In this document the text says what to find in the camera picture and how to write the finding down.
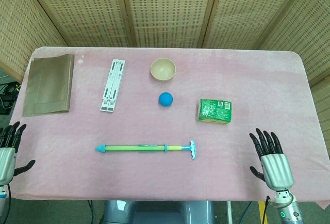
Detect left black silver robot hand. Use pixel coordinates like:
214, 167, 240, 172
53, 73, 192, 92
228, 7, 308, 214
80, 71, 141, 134
0, 121, 36, 186

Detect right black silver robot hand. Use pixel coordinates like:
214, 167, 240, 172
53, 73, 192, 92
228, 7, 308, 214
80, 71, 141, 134
249, 127, 295, 191

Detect green and blue plastic tube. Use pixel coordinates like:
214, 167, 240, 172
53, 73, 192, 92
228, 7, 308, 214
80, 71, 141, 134
94, 143, 170, 154

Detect green water squirter tube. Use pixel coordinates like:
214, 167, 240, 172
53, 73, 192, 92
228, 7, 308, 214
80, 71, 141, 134
105, 140, 198, 161

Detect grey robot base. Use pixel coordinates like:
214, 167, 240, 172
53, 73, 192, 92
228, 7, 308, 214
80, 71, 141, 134
103, 200, 215, 224

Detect white table leg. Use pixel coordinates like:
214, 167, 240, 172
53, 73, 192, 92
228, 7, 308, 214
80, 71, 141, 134
226, 200, 233, 224

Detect pink tablecloth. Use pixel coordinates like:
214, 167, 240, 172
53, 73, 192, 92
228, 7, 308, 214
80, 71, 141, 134
10, 46, 330, 209

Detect white folding laptop stand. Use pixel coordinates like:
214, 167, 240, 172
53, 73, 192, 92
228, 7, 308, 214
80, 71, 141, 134
99, 58, 127, 113

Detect blue ball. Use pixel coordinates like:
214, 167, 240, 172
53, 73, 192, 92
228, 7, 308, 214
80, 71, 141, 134
158, 92, 174, 107

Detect beige bowl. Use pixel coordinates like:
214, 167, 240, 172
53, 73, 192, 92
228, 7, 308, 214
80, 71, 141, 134
150, 57, 177, 82

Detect bamboo folding screen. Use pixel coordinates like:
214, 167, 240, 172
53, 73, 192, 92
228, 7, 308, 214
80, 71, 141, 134
0, 0, 330, 132

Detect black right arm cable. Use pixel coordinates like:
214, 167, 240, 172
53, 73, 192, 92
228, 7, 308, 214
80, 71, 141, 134
263, 195, 278, 224

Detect blue cable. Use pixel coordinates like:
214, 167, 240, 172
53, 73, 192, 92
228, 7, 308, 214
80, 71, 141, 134
87, 200, 95, 224
244, 201, 253, 224

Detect black cable bundle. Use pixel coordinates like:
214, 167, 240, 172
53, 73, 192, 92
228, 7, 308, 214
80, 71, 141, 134
0, 81, 20, 114

